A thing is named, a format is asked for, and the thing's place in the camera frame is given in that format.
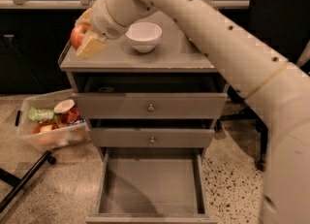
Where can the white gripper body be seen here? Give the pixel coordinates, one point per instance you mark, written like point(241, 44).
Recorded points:
point(103, 19)

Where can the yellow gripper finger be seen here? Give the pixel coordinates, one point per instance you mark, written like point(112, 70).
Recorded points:
point(91, 44)
point(84, 18)

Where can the red apple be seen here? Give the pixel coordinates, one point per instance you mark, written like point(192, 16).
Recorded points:
point(78, 34)

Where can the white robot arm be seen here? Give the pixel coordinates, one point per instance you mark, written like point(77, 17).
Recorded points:
point(276, 90)

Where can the grey top drawer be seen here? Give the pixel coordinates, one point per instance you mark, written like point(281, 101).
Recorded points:
point(150, 96)

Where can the grey drawer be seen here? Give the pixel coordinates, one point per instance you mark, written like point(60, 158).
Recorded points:
point(151, 132)
point(152, 186)
point(150, 96)

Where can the grey middle drawer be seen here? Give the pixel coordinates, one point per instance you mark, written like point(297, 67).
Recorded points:
point(151, 132)

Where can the grey drawer cabinet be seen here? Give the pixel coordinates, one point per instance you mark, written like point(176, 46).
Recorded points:
point(174, 55)

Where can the grey bottom drawer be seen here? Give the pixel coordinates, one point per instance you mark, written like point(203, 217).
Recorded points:
point(152, 186)

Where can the white ceramic bowl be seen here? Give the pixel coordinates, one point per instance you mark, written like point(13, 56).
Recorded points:
point(144, 36)

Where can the white round lid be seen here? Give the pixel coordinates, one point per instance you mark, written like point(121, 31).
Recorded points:
point(64, 106)

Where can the red cup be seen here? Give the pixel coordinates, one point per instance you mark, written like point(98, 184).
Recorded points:
point(73, 115)

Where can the clear plastic storage bin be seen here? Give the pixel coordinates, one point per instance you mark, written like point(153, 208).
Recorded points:
point(28, 130)

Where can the green snack packet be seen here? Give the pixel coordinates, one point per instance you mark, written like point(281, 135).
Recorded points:
point(41, 115)

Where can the black chair base leg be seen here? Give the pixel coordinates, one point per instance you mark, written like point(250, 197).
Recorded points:
point(17, 183)

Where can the black office chair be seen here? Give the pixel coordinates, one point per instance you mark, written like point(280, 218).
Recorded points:
point(282, 24)

